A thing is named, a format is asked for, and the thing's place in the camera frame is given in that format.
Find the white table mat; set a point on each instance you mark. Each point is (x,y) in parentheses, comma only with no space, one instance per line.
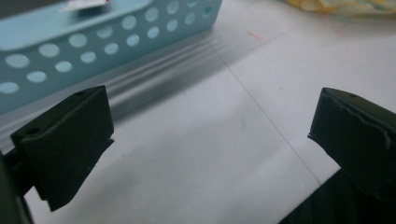
(218,140)

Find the light blue perforated plastic basket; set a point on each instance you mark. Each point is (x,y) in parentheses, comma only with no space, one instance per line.
(102,17)

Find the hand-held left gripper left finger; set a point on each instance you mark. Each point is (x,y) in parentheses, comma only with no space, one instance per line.
(68,146)

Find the yellow patterned cloth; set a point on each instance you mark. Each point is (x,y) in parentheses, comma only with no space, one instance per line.
(342,6)

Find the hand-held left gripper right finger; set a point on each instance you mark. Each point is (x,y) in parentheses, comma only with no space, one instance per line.
(358,140)

